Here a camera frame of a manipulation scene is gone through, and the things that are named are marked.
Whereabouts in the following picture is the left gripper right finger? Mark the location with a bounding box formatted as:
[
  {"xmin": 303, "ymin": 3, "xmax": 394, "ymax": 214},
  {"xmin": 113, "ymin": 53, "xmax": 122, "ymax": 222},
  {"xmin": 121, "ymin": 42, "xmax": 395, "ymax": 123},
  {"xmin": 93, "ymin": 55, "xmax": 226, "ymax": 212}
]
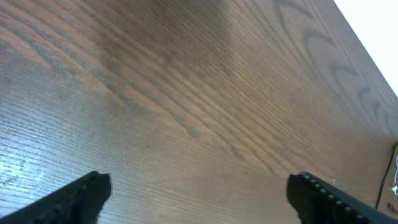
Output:
[{"xmin": 286, "ymin": 172, "xmax": 397, "ymax": 224}]

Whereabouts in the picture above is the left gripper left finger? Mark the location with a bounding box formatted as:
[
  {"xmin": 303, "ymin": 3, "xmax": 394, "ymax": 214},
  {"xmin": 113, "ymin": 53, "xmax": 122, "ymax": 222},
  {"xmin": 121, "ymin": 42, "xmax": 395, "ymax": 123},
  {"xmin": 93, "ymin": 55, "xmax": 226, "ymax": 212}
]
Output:
[{"xmin": 1, "ymin": 171, "xmax": 111, "ymax": 224}]

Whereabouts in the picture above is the white USB cable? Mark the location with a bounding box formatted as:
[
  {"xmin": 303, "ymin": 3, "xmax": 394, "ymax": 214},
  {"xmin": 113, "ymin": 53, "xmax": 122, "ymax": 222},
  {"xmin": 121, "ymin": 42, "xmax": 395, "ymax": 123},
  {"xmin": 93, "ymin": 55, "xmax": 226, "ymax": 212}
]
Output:
[{"xmin": 391, "ymin": 152, "xmax": 398, "ymax": 197}]

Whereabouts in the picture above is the black USB cable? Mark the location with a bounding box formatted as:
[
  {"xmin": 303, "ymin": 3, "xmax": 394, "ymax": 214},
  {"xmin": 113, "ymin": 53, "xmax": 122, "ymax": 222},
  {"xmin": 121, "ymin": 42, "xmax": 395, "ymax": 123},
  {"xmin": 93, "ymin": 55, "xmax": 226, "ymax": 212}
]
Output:
[{"xmin": 374, "ymin": 142, "xmax": 398, "ymax": 215}]

